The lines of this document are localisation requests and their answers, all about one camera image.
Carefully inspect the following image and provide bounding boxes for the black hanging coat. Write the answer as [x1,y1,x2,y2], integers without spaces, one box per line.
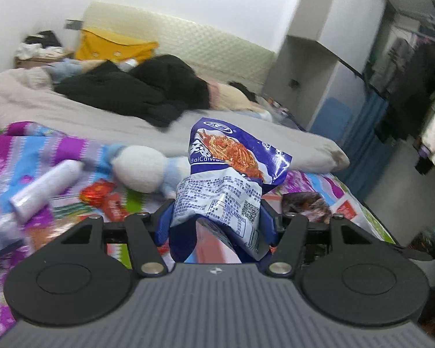
[375,41,435,144]

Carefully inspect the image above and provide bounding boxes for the tall grey wardrobe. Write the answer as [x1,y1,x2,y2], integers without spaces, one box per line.
[306,60,374,135]

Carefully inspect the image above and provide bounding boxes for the pink cardboard box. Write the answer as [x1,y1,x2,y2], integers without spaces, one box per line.
[197,190,399,264]

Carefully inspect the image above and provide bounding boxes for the translucent printed plastic bag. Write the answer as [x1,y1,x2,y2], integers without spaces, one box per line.
[0,181,26,254]

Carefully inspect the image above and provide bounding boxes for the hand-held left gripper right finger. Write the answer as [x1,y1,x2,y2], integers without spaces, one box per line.
[259,203,379,277]

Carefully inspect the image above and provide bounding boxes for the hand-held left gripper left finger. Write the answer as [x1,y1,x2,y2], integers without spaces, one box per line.
[60,200,175,277]

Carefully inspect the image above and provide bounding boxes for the quilted cream headboard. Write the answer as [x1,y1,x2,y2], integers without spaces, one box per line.
[80,2,278,91]

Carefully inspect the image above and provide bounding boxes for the sleeve of paper cups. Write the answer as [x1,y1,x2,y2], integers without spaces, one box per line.
[9,160,84,222]

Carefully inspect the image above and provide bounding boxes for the white blue plush toy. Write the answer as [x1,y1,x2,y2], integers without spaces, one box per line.
[83,144,193,199]

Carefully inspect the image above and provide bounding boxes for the blue padded board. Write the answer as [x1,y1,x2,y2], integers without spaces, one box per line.
[310,96,359,142]

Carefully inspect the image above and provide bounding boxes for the grey striped hanging jacket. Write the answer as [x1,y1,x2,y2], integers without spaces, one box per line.
[384,38,417,91]

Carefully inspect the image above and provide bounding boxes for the grey overhead cabinet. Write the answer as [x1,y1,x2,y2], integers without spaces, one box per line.
[286,0,388,77]

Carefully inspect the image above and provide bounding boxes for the light blue garment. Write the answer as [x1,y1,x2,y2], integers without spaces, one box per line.
[45,60,84,82]

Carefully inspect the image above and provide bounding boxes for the black jacket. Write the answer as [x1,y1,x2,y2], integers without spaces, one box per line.
[54,54,213,128]

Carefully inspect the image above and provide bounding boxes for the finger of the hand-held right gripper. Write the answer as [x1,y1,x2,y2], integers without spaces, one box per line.
[395,244,434,262]

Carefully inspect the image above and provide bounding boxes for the dark red snack packet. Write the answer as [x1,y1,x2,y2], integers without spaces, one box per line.
[282,191,332,222]

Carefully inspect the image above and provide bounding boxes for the metal clothes rail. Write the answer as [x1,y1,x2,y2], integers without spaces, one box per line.
[395,14,435,44]

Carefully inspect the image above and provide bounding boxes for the wooden nightstand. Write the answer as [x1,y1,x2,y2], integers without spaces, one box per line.
[14,49,75,69]

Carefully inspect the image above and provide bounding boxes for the white crumpled cloth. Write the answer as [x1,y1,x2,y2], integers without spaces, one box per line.
[16,43,68,59]

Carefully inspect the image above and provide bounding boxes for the beige pillow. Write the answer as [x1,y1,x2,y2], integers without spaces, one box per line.
[208,83,263,111]

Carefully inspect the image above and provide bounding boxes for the grey duvet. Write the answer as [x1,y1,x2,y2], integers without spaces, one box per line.
[0,68,350,175]

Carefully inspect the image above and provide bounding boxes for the blue curtain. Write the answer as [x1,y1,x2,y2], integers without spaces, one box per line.
[342,90,390,198]

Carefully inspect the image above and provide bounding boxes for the cluster of small bottles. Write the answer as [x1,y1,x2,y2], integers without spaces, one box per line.
[263,96,301,127]

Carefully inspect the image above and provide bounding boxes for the floral striped bedsheet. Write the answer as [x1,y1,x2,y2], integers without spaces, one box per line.
[0,121,399,334]

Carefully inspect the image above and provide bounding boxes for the black folded clothes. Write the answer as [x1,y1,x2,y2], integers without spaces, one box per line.
[25,31,64,48]

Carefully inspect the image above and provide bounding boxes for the small shiny red packet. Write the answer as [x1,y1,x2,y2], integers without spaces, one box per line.
[80,181,115,204]

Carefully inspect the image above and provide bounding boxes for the blue white snack packet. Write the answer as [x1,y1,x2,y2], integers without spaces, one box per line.
[170,117,293,264]

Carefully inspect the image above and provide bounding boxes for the yellow pillow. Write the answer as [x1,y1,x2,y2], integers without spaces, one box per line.
[74,27,159,64]

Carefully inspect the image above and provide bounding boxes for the dark cloth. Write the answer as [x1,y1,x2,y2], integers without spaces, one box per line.
[228,81,262,103]

